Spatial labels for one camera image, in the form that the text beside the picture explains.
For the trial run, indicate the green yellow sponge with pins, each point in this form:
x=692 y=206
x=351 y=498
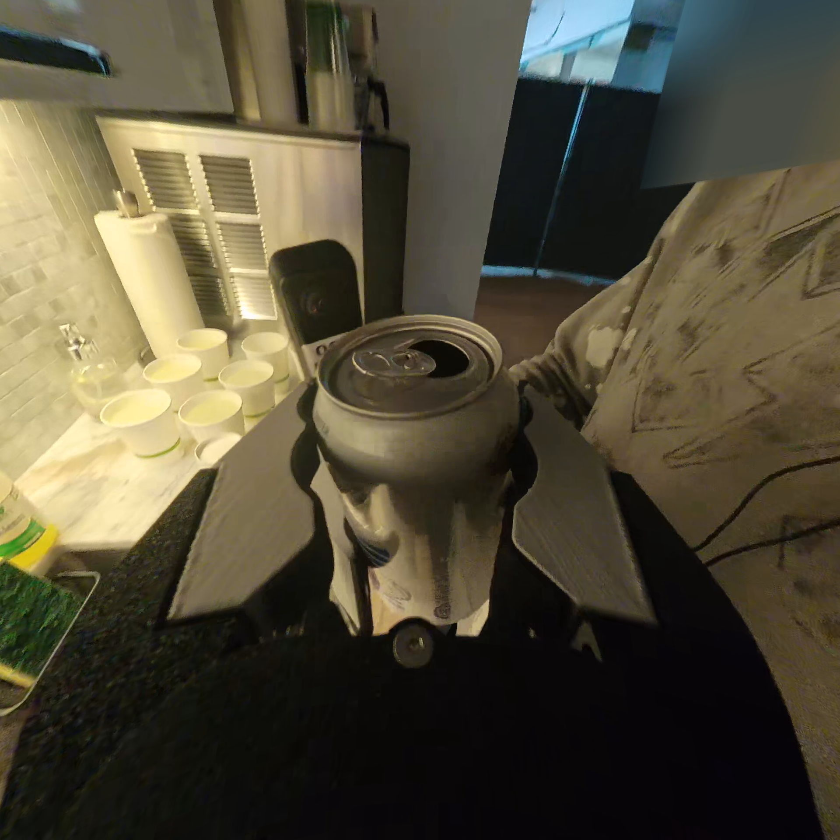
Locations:
x=33 y=617

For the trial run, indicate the marble desk countertop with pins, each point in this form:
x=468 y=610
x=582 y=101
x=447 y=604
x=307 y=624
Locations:
x=98 y=485

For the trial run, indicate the steel appliance with vents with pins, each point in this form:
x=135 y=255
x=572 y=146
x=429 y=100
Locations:
x=302 y=197

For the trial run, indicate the paper towel roll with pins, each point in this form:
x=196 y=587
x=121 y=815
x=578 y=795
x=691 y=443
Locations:
x=154 y=282

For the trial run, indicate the single white paper cup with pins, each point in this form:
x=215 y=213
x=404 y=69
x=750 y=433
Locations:
x=213 y=449

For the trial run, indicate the group of white paper cups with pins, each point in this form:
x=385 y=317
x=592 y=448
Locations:
x=144 y=433

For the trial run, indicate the steel canister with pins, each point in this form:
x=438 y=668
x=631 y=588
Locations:
x=259 y=59

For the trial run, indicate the person in grey patterned shirt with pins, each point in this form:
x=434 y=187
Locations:
x=735 y=367

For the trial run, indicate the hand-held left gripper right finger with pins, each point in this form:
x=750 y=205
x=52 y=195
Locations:
x=577 y=518

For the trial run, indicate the glass soap dispenser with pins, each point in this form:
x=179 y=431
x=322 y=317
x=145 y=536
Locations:
x=92 y=384

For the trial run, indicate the silver drink can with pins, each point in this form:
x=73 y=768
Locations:
x=420 y=446

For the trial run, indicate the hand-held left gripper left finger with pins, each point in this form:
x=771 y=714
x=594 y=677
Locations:
x=249 y=518

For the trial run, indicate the dish soap bottle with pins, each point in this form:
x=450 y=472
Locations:
x=19 y=525

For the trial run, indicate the sleeve of paper cups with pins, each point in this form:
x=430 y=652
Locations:
x=328 y=65

